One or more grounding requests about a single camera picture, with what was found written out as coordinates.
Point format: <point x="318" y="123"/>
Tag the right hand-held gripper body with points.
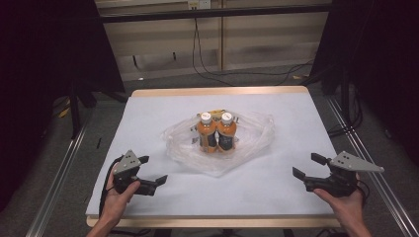
<point x="349" y="163"/>

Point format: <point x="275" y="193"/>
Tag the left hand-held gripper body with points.
<point x="127" y="163"/>

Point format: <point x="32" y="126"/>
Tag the clear plastic bag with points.
<point x="253" y="141"/>

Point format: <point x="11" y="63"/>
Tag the person's left hand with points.
<point x="115" y="204"/>

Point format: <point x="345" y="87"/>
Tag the person's right hand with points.
<point x="346" y="207"/>

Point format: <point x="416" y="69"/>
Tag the white table mat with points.
<point x="283" y="194"/>

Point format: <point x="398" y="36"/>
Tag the orange drink bottle white cap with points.
<point x="207" y="135"/>
<point x="227" y="134"/>

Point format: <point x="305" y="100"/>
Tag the black stand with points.
<point x="345" y="98"/>
<point x="75" y="112"/>

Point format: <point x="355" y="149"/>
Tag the yellow packet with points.
<point x="216" y="112"/>

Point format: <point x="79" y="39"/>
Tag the wooden table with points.
<point x="217" y="91"/>

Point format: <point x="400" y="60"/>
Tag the black curtain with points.
<point x="382" y="65"/>
<point x="39" y="65"/>

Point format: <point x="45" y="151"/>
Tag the black horizontal bar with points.
<point x="214" y="14"/>

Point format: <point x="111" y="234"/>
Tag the metal floor rail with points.
<point x="392" y="197"/>
<point x="57" y="184"/>

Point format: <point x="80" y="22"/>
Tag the white wall socket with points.
<point x="198" y="4"/>

